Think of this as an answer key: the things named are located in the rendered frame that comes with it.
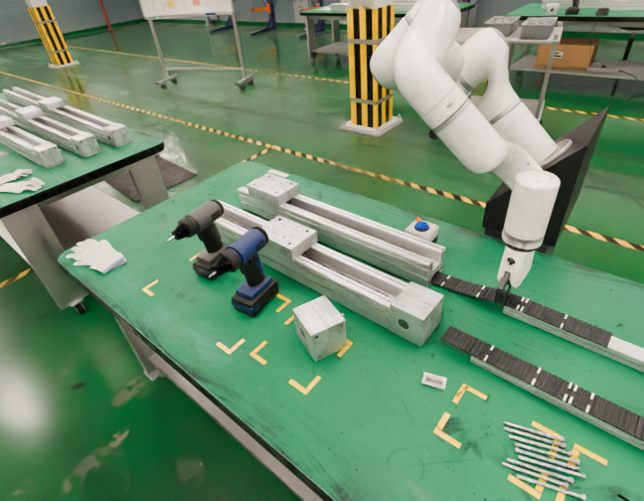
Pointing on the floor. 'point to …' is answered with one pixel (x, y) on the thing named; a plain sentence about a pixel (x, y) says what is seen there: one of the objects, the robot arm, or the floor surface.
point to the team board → (192, 16)
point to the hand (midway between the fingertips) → (508, 290)
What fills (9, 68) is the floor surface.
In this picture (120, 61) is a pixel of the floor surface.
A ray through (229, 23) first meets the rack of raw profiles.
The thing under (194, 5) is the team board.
